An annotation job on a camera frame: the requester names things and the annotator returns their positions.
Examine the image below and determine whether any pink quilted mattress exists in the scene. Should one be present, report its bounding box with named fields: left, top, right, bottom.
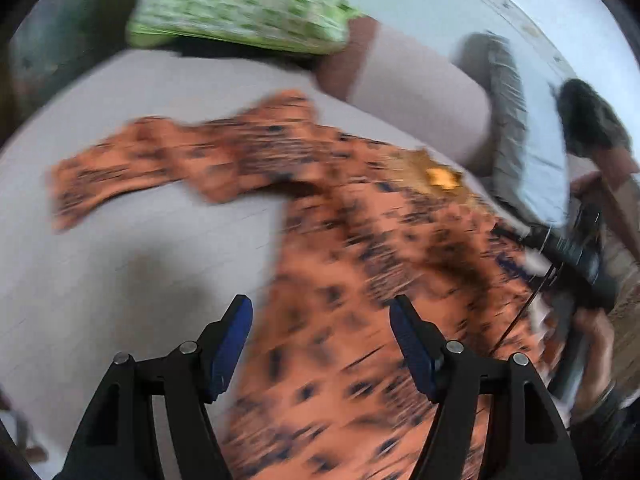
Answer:
left=1, top=51, right=421, bottom=448

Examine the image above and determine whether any orange black floral blouse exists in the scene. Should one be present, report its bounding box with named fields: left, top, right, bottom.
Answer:
left=51, top=90, right=551, bottom=479

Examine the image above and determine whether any pink brown bolster pillow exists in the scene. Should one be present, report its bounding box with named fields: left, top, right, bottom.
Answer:
left=314, top=15, right=496, bottom=177

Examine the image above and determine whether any striped floral beige cushion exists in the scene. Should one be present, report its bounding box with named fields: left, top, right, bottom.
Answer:
left=603, top=232, right=639, bottom=396

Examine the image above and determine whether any person's right hand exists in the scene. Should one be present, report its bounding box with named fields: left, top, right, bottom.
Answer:
left=570, top=308, right=620, bottom=427

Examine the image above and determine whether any light blue pillow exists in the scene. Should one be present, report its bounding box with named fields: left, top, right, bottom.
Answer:
left=457, top=32, right=570, bottom=229

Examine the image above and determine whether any green patterned folded blanket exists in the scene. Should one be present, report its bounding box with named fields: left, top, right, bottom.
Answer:
left=126, top=0, right=361, bottom=55

